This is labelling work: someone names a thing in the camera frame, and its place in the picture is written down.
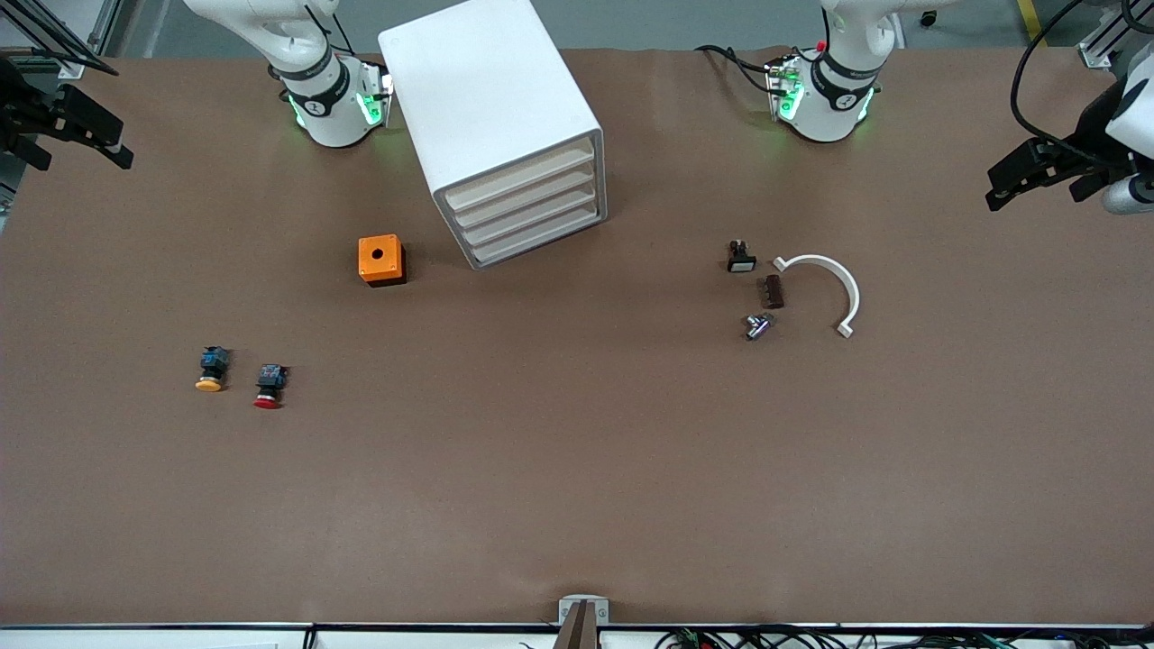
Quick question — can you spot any yellow mushroom push button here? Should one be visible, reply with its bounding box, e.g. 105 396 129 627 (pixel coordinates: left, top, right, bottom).
195 346 232 393

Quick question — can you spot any red mushroom push button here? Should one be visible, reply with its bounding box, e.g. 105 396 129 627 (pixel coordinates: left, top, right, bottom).
253 363 290 411

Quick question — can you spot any orange box with hole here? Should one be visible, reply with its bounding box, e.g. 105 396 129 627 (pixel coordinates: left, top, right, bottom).
358 234 407 288

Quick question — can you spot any aluminium frame profile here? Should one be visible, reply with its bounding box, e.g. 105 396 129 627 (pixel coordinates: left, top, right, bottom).
0 0 120 78
1077 0 1154 69

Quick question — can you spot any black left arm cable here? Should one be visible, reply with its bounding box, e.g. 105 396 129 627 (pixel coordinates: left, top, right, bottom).
1010 0 1154 172

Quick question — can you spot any white curved plastic bracket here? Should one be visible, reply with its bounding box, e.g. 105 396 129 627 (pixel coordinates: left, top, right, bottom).
773 254 862 339

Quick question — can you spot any black left base cable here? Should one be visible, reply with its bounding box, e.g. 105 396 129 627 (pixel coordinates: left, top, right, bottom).
694 43 787 96

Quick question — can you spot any black cable bundle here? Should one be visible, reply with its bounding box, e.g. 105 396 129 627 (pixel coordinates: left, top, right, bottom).
656 625 1154 649

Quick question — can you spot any grey metal mount bracket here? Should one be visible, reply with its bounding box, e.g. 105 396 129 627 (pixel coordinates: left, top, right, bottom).
559 595 609 626

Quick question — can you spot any brown camera pole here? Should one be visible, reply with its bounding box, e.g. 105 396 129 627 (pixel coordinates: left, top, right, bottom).
554 602 600 649

